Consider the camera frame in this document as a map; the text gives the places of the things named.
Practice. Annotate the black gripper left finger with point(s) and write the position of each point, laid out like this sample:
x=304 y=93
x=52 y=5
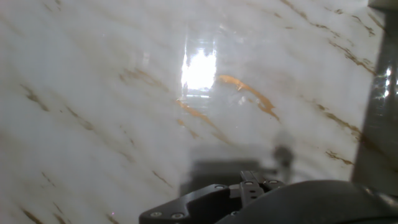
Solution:
x=202 y=202

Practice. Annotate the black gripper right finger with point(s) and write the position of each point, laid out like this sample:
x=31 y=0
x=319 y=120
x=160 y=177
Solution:
x=273 y=183

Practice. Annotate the cream wooden shelf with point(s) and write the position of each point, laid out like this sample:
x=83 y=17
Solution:
x=377 y=124

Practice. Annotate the marble pattern board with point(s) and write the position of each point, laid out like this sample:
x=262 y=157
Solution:
x=124 y=93

